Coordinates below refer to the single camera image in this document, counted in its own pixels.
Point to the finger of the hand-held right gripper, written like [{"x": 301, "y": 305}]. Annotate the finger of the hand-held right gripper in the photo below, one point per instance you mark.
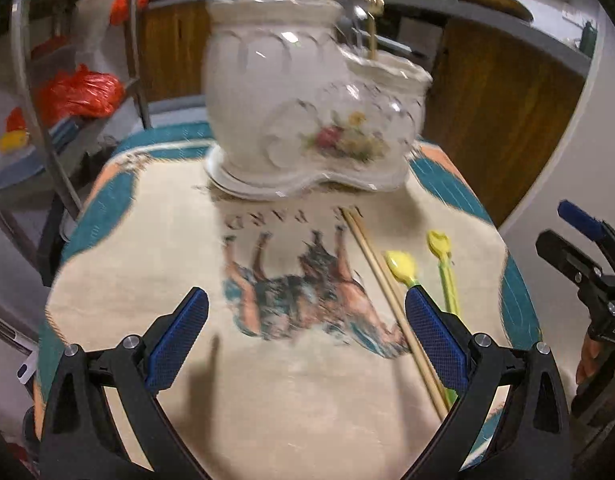
[
  {"x": 582, "y": 219},
  {"x": 562, "y": 252}
]

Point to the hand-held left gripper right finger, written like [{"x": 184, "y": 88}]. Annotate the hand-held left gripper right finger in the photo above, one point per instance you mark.
[{"x": 435, "y": 340}]

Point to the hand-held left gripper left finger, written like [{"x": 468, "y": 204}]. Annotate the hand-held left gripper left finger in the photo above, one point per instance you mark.
[{"x": 180, "y": 340}]

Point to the wooden chopstick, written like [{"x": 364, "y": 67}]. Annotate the wooden chopstick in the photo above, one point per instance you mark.
[
  {"x": 375, "y": 275},
  {"x": 379, "y": 265}
]

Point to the white floral ceramic utensil holder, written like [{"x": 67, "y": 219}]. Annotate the white floral ceramic utensil holder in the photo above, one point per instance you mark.
[{"x": 267, "y": 90}]

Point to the gold utensil yellow-green tip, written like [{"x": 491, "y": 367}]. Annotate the gold utensil yellow-green tip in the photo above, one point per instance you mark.
[{"x": 373, "y": 40}]

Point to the silver flower-shaped spoon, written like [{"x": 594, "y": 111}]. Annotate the silver flower-shaped spoon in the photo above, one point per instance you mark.
[{"x": 356, "y": 14}]

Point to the person's right hand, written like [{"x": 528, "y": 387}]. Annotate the person's right hand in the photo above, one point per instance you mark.
[{"x": 585, "y": 360}]

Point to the wooden cabinet side panel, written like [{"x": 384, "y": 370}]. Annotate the wooden cabinet side panel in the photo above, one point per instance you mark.
[{"x": 502, "y": 130}]

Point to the printed quilted table mat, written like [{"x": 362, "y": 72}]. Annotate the printed quilted table mat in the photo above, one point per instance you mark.
[{"x": 297, "y": 410}]

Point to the green bottle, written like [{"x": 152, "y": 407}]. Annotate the green bottle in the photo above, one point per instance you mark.
[{"x": 588, "y": 39}]

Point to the wooden counter cabinet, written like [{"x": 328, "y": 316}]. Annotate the wooden counter cabinet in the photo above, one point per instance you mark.
[{"x": 512, "y": 30}]

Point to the blue-lid plastic container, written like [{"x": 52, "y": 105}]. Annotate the blue-lid plastic container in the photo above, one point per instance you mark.
[{"x": 42, "y": 160}]

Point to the built-in steel oven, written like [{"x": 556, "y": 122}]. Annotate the built-in steel oven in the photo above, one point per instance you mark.
[{"x": 412, "y": 40}]

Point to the small yellow item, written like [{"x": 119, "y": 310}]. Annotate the small yellow item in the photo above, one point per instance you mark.
[{"x": 13, "y": 141}]

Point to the crumpled red plastic bag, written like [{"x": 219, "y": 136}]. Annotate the crumpled red plastic bag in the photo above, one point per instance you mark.
[{"x": 80, "y": 92}]

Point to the wooden base cabinets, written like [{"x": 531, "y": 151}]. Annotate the wooden base cabinets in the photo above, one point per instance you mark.
[{"x": 172, "y": 50}]

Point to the metal shelf rack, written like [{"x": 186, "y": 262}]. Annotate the metal shelf rack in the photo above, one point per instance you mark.
[{"x": 132, "y": 35}]

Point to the red-lid plastic container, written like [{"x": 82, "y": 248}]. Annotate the red-lid plastic container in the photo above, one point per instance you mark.
[{"x": 50, "y": 47}]

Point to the hanging red plastic bag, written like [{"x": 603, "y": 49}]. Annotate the hanging red plastic bag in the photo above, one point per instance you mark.
[{"x": 130, "y": 2}]

